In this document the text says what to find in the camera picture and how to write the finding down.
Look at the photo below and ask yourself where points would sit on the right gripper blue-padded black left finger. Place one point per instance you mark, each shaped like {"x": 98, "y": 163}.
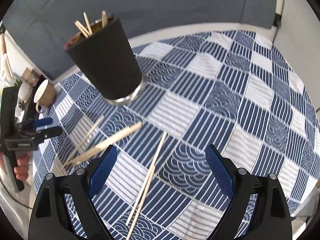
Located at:
{"x": 50, "y": 218}

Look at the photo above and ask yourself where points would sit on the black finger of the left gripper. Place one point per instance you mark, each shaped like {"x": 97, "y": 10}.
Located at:
{"x": 48, "y": 133}

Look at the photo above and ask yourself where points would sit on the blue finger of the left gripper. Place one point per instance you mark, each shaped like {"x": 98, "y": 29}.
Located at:
{"x": 35, "y": 123}

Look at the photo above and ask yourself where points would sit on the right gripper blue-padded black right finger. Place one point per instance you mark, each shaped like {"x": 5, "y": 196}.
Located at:
{"x": 270, "y": 219}

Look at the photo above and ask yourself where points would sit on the wooden chopstick short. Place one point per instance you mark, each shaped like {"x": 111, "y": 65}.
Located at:
{"x": 82, "y": 29}

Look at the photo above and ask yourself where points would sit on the wooden chopstick vertical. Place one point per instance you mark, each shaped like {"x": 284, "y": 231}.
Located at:
{"x": 88, "y": 24}

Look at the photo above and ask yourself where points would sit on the wooden chopstick long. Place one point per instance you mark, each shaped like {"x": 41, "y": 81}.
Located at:
{"x": 104, "y": 19}

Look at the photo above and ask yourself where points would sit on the person's left hand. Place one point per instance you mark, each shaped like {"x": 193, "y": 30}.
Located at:
{"x": 22, "y": 168}

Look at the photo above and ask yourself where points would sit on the beige ceramic mug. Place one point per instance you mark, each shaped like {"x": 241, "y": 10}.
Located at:
{"x": 44, "y": 96}

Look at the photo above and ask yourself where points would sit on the white potted green plant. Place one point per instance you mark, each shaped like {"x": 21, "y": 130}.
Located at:
{"x": 25, "y": 92}

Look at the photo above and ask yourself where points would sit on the pink lidded jar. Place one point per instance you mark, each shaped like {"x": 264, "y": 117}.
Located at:
{"x": 31, "y": 77}

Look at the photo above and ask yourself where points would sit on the black cylindrical utensil holder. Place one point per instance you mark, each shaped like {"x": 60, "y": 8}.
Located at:
{"x": 107, "y": 60}

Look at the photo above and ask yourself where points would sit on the grey fabric backdrop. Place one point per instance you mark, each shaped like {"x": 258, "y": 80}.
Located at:
{"x": 42, "y": 27}

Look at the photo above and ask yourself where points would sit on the blue patterned tablecloth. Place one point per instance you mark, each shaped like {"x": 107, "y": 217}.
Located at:
{"x": 232, "y": 89}

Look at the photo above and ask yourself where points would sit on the wooden handled brush hanging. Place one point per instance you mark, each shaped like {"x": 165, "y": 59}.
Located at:
{"x": 5, "y": 61}

